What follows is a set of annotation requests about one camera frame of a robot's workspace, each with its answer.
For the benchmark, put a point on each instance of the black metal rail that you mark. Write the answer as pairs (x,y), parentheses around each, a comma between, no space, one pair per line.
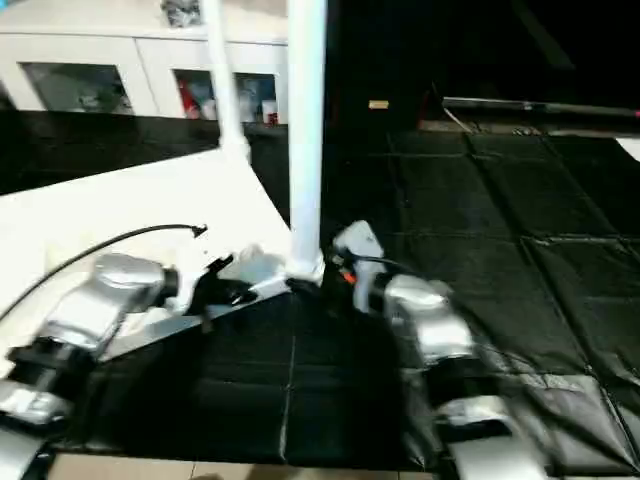
(540,108)

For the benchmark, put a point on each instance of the small tan block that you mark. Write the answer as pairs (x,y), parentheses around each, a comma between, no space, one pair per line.
(378,104)

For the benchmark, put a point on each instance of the black work mat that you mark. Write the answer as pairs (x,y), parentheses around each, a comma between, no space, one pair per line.
(520,270)

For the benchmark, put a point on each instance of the white plastic table leg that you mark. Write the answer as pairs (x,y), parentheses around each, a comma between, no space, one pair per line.
(225,70)
(305,120)

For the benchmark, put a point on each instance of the white glass-door cabinet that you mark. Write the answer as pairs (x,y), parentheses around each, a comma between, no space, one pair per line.
(90,50)

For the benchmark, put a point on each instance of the white edge strip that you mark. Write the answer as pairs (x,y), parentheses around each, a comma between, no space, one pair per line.
(630,150)

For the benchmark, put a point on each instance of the red bottle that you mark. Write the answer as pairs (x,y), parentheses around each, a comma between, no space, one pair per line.
(186,98)

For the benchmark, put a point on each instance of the grey object on cabinet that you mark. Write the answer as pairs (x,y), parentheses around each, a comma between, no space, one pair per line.
(181,12)

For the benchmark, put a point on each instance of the white plastic table top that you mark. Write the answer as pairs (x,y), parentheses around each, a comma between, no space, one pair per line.
(120,205)

